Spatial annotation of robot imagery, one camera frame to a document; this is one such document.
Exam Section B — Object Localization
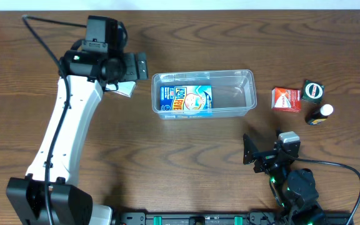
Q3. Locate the white green Panadol box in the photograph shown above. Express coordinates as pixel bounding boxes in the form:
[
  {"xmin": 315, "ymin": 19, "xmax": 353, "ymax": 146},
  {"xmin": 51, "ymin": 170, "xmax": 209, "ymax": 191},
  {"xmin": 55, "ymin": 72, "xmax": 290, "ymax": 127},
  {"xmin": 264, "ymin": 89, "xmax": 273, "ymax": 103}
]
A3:
[{"xmin": 105, "ymin": 81, "xmax": 136, "ymax": 98}]

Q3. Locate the dark bottle white cap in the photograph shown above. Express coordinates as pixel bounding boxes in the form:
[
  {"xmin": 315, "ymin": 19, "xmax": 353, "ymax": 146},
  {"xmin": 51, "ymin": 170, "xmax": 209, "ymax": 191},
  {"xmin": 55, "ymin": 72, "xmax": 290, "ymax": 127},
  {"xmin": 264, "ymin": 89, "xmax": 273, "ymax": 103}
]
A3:
[{"xmin": 305, "ymin": 104, "xmax": 334, "ymax": 125}]

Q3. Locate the red Panadol ActiFast box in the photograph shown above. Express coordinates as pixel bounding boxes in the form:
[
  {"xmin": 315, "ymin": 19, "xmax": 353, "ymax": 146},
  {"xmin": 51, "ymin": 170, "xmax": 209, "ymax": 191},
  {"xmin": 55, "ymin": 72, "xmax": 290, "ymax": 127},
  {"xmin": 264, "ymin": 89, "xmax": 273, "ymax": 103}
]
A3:
[{"xmin": 271, "ymin": 87, "xmax": 301, "ymax": 113}]

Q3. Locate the blue Kool Fever box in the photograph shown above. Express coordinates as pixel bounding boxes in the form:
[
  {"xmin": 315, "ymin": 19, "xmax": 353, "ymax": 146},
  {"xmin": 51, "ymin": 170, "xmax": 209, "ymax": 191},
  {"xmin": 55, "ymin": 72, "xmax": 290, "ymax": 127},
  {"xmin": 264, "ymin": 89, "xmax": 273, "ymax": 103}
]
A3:
[{"xmin": 158, "ymin": 85, "xmax": 213, "ymax": 118}]

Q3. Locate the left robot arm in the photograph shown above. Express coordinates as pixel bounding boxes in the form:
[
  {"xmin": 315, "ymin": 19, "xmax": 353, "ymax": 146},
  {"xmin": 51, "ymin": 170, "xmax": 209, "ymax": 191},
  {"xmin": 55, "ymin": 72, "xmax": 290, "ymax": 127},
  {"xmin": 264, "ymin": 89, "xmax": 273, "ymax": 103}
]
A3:
[{"xmin": 6, "ymin": 50, "xmax": 148, "ymax": 224}]

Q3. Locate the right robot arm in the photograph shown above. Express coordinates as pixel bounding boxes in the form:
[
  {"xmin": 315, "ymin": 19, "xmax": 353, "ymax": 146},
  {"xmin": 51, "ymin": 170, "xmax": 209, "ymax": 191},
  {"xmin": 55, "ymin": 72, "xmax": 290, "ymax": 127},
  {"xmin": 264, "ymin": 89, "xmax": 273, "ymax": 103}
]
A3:
[{"xmin": 243, "ymin": 131, "xmax": 329, "ymax": 224}]

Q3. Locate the clear plastic container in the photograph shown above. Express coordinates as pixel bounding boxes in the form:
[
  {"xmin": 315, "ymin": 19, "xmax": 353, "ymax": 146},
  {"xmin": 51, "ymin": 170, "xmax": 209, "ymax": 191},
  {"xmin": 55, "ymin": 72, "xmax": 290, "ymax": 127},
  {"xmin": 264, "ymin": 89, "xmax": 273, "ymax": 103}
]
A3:
[{"xmin": 151, "ymin": 69, "xmax": 257, "ymax": 119}]

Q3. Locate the dark green small box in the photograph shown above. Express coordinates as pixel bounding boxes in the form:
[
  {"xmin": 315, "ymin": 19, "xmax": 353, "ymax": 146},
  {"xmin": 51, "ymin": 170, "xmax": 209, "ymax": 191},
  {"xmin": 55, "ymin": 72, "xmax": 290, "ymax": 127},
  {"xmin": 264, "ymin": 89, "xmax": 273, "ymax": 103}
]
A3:
[{"xmin": 301, "ymin": 80, "xmax": 324, "ymax": 104}]

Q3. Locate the right black cable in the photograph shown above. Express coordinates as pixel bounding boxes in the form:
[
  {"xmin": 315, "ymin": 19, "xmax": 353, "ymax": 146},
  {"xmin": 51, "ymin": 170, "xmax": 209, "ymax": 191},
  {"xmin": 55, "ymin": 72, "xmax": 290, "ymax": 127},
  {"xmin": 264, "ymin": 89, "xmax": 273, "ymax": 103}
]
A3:
[{"xmin": 294, "ymin": 156, "xmax": 360, "ymax": 225}]

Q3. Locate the black cable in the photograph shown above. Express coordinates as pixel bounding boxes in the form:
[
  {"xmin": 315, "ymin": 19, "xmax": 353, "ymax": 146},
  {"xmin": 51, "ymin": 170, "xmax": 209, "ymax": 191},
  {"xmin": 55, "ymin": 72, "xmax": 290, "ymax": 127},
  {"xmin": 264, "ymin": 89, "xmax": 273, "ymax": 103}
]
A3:
[
  {"xmin": 294, "ymin": 156, "xmax": 360, "ymax": 225},
  {"xmin": 21, "ymin": 14, "xmax": 87, "ymax": 225}
]

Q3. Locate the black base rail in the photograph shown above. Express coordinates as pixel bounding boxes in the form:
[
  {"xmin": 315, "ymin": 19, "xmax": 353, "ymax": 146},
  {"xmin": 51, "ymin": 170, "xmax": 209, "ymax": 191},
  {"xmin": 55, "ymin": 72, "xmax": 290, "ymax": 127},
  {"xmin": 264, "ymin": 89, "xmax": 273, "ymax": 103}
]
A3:
[{"xmin": 111, "ymin": 211, "xmax": 289, "ymax": 225}]

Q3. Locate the left black cable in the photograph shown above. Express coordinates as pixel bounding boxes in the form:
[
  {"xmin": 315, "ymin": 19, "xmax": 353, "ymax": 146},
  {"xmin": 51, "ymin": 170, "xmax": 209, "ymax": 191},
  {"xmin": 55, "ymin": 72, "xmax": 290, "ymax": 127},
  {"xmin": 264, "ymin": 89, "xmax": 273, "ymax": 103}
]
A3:
[{"xmin": 21, "ymin": 14, "xmax": 87, "ymax": 225}]

